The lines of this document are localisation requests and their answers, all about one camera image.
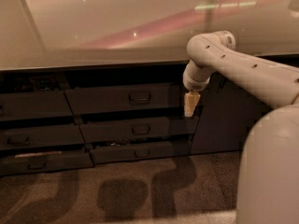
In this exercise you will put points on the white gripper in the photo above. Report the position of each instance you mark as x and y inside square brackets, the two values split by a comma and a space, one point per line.
[195, 85]

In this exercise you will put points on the dark drawer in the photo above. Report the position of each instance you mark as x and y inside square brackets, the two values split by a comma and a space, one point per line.
[123, 98]
[142, 151]
[137, 128]
[45, 136]
[33, 105]
[45, 163]

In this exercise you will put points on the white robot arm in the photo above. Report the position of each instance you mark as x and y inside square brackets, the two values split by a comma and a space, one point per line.
[268, 184]

